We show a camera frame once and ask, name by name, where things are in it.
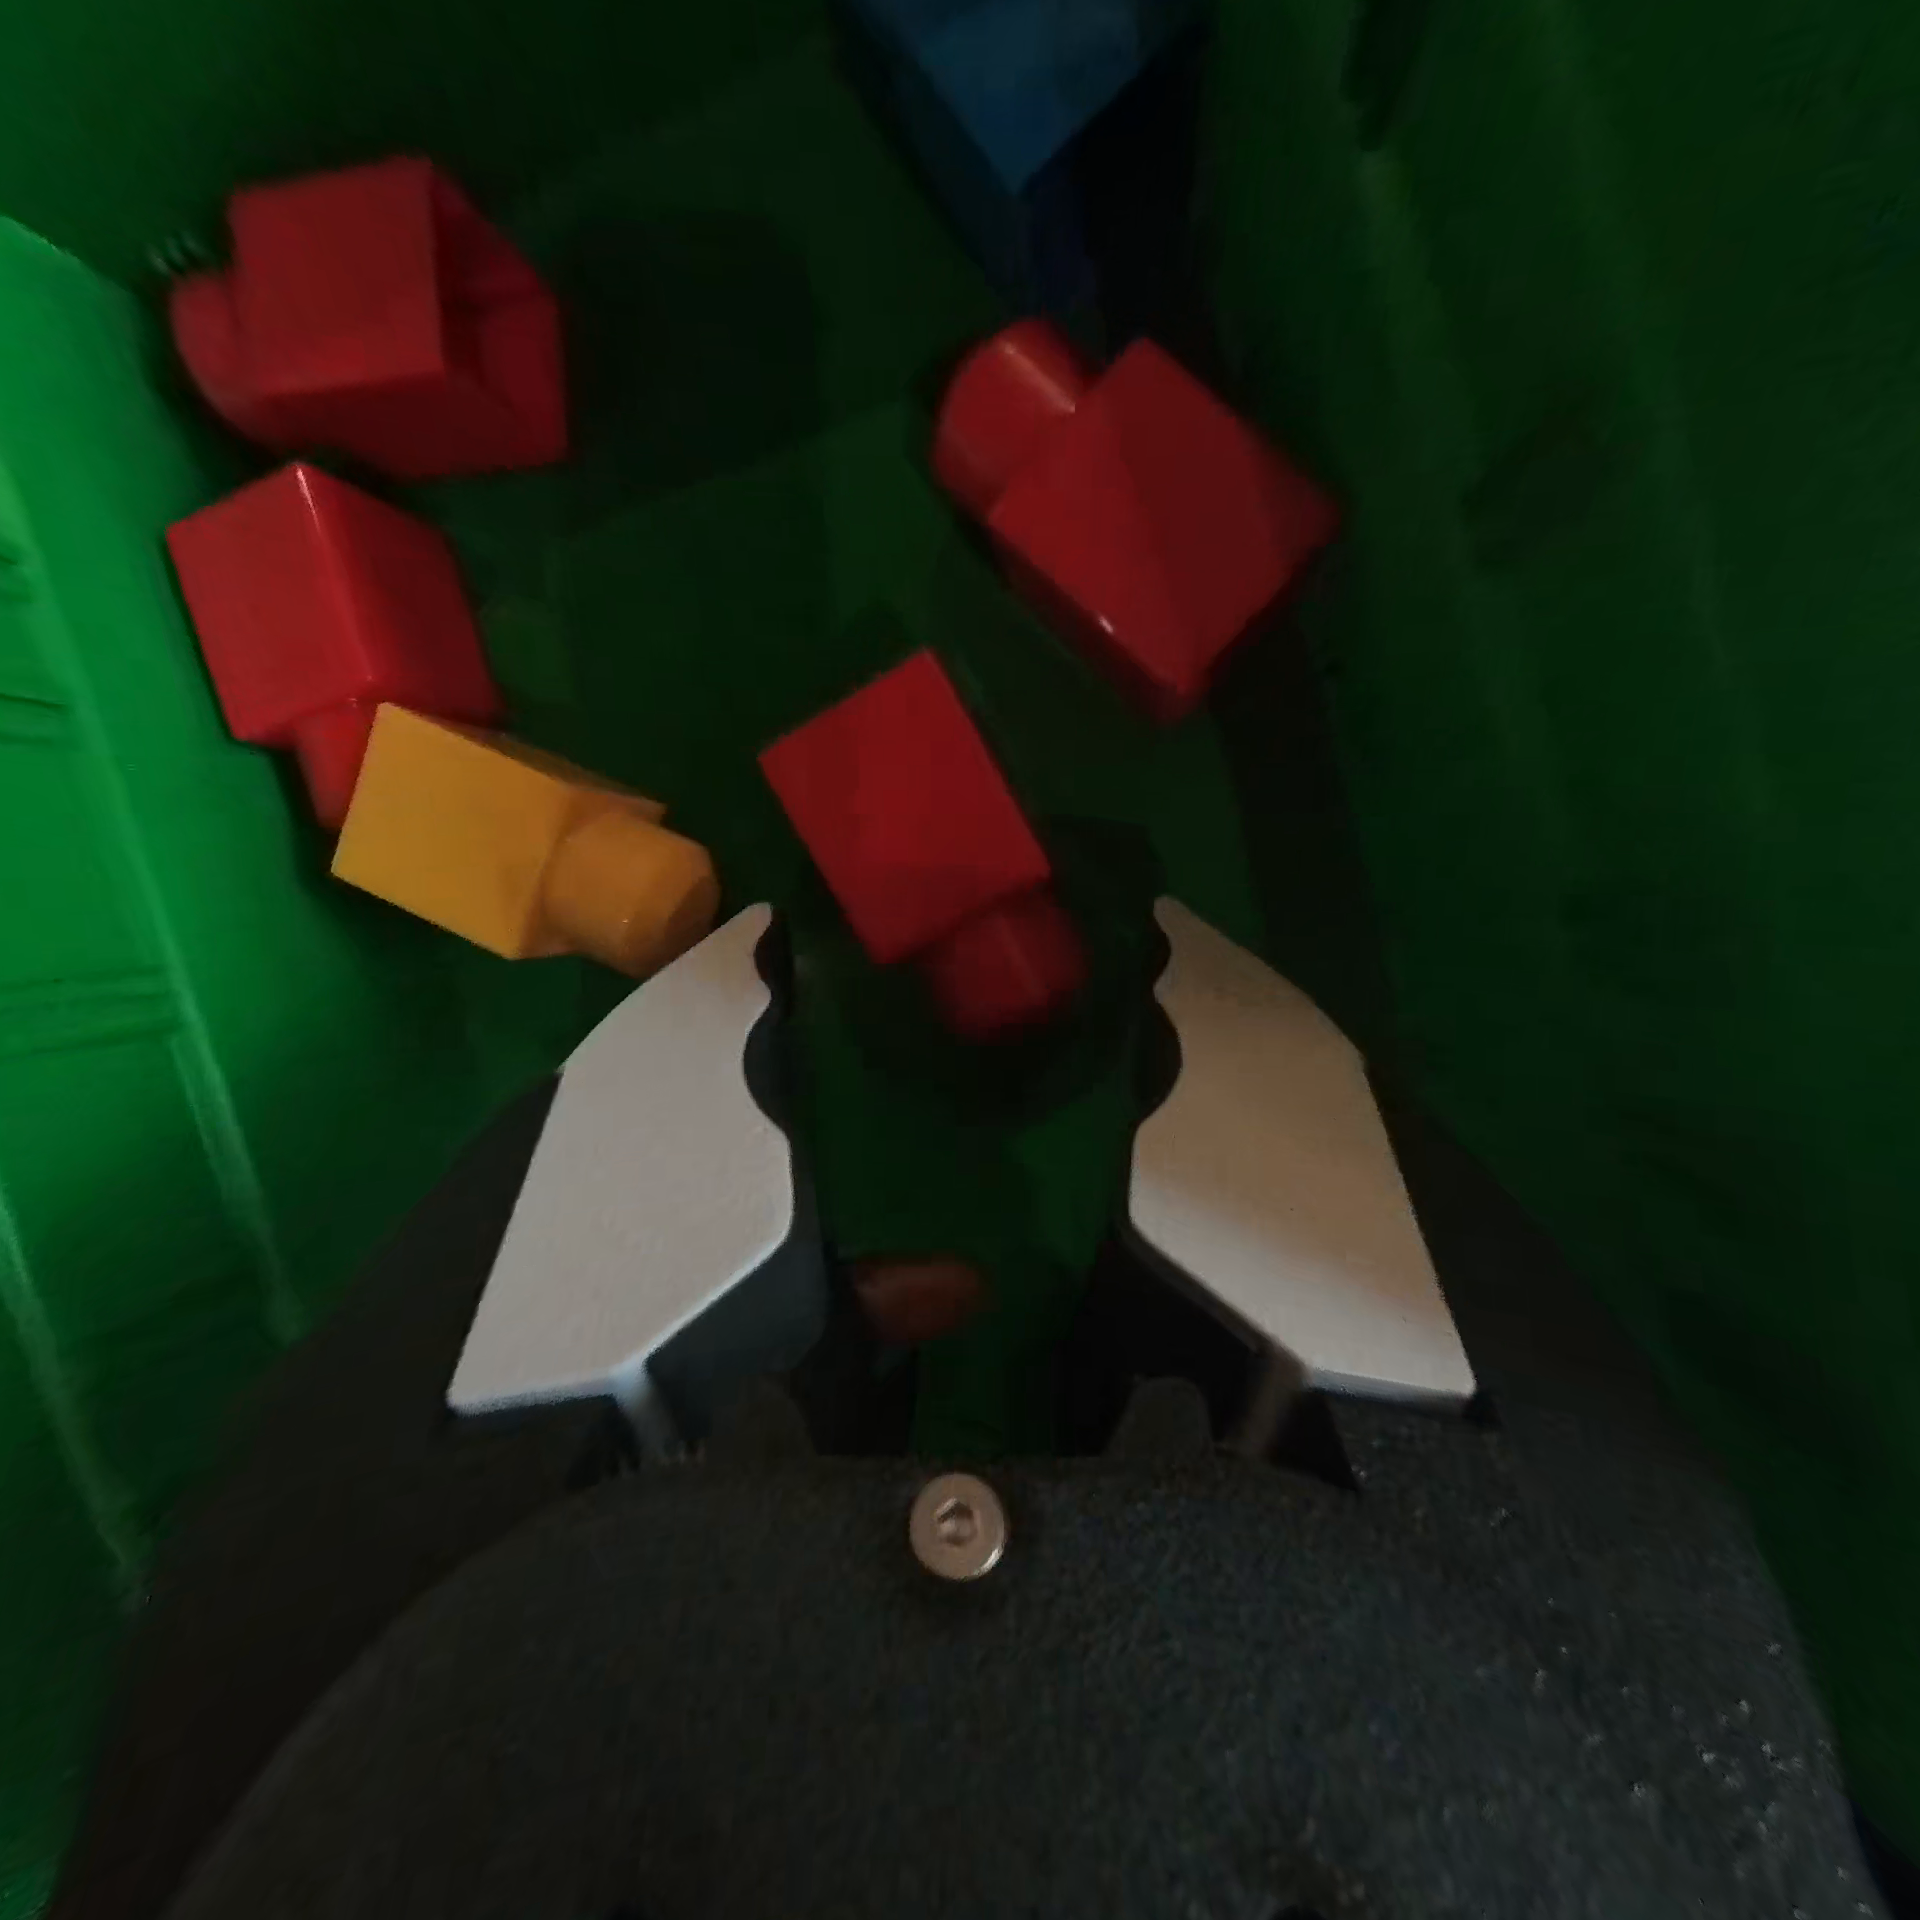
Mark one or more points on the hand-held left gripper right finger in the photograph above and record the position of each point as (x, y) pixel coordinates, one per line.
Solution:
(1289, 1201)

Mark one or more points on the yellow mega block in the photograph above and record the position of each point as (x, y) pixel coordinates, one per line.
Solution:
(465, 825)

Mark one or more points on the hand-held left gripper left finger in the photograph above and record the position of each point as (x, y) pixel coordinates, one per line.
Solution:
(629, 1201)

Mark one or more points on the red mega block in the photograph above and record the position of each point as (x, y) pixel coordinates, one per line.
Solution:
(901, 809)
(376, 316)
(324, 600)
(1156, 523)

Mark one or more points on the person's left hand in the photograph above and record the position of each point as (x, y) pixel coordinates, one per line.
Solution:
(916, 1299)

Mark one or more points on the blue mega block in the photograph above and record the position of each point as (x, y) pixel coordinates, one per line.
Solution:
(1020, 76)

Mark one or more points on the green plastic bin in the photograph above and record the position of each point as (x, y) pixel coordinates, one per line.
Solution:
(1576, 750)

